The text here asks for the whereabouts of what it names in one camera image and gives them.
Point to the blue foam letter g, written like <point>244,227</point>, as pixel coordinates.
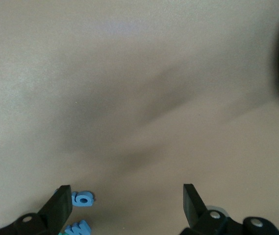
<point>91,199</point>

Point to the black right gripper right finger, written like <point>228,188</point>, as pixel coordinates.
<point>195,213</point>

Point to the brown table cover sheet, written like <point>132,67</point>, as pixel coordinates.
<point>105,73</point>

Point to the blue foam letter W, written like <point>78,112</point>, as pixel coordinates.
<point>80,226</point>

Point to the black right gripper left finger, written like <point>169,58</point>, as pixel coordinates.
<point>53,213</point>

